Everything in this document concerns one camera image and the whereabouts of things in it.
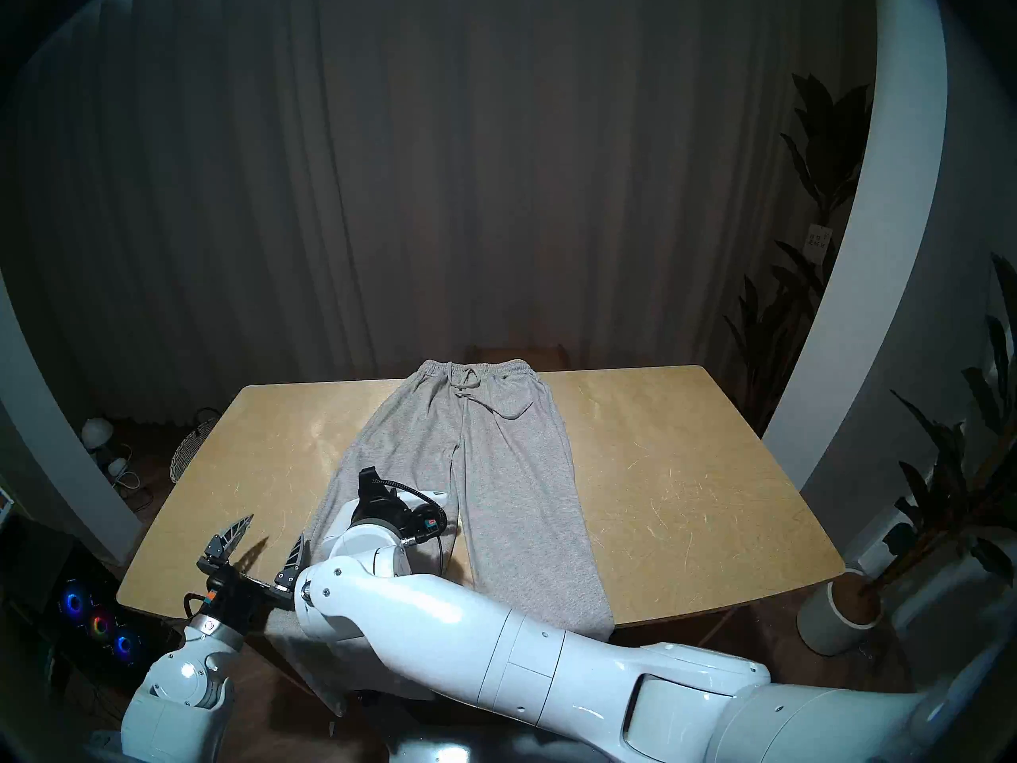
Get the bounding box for wide white arch pillar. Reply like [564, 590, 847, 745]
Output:
[763, 0, 950, 524]

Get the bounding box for grey drawstring sweatpants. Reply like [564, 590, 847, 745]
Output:
[266, 359, 617, 719]

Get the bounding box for striped woven basket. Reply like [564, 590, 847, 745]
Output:
[169, 408, 223, 484]

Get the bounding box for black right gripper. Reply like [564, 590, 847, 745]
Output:
[350, 467, 450, 543]

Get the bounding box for black computer with rgb fans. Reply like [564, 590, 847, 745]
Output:
[0, 515, 188, 695]

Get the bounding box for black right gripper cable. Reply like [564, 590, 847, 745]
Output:
[372, 477, 450, 544]

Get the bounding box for tall dark leafy plant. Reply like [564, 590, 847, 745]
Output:
[723, 72, 873, 435]

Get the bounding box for narrow white arch pillar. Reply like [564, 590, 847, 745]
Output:
[0, 269, 144, 565]

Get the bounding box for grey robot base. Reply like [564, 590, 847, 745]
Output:
[373, 690, 605, 763]

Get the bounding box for leafy plant in white pot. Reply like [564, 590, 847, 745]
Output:
[797, 253, 1017, 657]

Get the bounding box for grey pleated curtain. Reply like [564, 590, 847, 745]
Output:
[16, 0, 875, 424]

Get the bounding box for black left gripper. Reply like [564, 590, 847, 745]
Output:
[184, 514, 307, 637]

